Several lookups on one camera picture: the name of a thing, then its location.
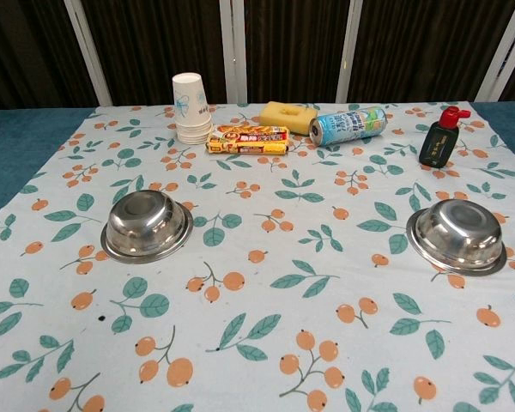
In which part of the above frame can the floral fruit print tablecloth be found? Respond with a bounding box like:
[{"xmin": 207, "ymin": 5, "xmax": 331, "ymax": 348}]
[{"xmin": 0, "ymin": 101, "xmax": 515, "ymax": 412}]

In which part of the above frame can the yellow red snack box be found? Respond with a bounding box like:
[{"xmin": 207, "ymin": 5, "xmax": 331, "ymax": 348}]
[{"xmin": 205, "ymin": 124, "xmax": 290, "ymax": 156}]

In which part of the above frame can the white partition frame post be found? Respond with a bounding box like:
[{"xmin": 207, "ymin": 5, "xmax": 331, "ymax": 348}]
[
  {"xmin": 232, "ymin": 0, "xmax": 248, "ymax": 104},
  {"xmin": 476, "ymin": 0, "xmax": 515, "ymax": 102},
  {"xmin": 63, "ymin": 0, "xmax": 113, "ymax": 106},
  {"xmin": 335, "ymin": 0, "xmax": 366, "ymax": 104},
  {"xmin": 219, "ymin": 0, "xmax": 234, "ymax": 105}
]

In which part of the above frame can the blue drink can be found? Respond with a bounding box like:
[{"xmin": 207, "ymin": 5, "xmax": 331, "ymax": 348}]
[{"xmin": 308, "ymin": 106, "xmax": 388, "ymax": 148}]

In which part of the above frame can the white paper cup stack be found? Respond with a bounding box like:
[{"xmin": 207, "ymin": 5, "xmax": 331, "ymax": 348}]
[{"xmin": 172, "ymin": 72, "xmax": 212, "ymax": 145}]

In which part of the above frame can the yellow sponge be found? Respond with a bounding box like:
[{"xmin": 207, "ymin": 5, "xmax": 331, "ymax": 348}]
[{"xmin": 258, "ymin": 100, "xmax": 318, "ymax": 136}]

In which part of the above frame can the dented stainless steel bowl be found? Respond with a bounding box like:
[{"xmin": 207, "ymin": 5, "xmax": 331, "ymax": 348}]
[{"xmin": 100, "ymin": 191, "xmax": 195, "ymax": 264}]

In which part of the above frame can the black ink bottle red cap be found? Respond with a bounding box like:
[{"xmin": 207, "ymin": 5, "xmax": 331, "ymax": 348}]
[{"xmin": 418, "ymin": 107, "xmax": 473, "ymax": 169}]

